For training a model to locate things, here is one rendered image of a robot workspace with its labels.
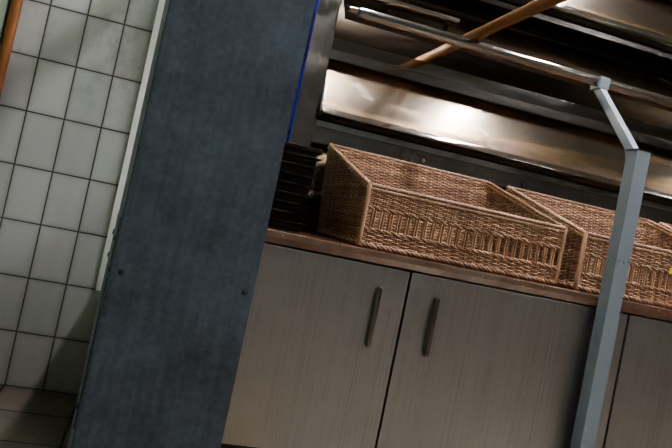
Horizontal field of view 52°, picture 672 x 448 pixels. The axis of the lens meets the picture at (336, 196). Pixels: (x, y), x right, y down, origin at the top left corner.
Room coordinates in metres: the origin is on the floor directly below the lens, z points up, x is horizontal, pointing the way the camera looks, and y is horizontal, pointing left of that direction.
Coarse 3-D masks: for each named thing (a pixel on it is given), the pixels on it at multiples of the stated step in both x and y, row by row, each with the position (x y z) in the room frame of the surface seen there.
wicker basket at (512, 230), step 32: (352, 160) 2.09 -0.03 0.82; (384, 160) 2.12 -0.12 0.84; (352, 192) 1.76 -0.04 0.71; (384, 192) 1.64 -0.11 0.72; (416, 192) 2.13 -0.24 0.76; (448, 192) 2.17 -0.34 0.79; (480, 192) 2.21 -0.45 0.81; (320, 224) 2.00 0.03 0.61; (352, 224) 1.70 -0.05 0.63; (384, 224) 2.08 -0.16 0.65; (416, 224) 2.11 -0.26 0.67; (448, 224) 1.69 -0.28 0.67; (480, 224) 1.72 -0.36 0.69; (512, 224) 1.74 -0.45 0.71; (544, 224) 1.76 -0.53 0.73; (416, 256) 1.67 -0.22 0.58; (448, 256) 1.70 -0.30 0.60; (480, 256) 1.72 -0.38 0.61; (512, 256) 1.74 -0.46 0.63; (544, 256) 1.77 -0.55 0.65
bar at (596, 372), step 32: (416, 32) 1.78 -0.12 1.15; (448, 32) 1.80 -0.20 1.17; (544, 64) 1.87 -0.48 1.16; (608, 96) 1.89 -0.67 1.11; (640, 96) 1.95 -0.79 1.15; (640, 160) 1.69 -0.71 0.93; (640, 192) 1.70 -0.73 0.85; (608, 256) 1.72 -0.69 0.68; (608, 288) 1.70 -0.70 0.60; (608, 320) 1.69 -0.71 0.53; (608, 352) 1.70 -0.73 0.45; (576, 416) 1.73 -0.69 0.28
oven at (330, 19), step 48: (336, 0) 2.10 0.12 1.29; (432, 0) 2.27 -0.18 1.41; (480, 0) 2.22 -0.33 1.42; (384, 48) 2.74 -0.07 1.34; (432, 48) 2.60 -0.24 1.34; (624, 48) 2.39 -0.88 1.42; (480, 96) 2.23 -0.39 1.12; (576, 96) 2.86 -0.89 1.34; (336, 144) 2.12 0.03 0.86; (384, 144) 2.16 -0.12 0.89; (576, 192) 2.33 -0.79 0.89
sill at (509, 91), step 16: (336, 48) 2.11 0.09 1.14; (352, 48) 2.12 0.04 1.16; (368, 48) 2.13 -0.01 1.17; (400, 64) 2.16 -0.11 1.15; (416, 64) 2.17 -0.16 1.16; (432, 64) 2.19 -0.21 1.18; (448, 80) 2.20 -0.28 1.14; (464, 80) 2.22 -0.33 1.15; (480, 80) 2.23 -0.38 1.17; (512, 96) 2.26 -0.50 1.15; (528, 96) 2.27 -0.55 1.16; (544, 96) 2.29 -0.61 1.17; (576, 112) 2.32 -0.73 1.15; (592, 112) 2.33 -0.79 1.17; (640, 128) 2.38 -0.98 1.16; (656, 128) 2.40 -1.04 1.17
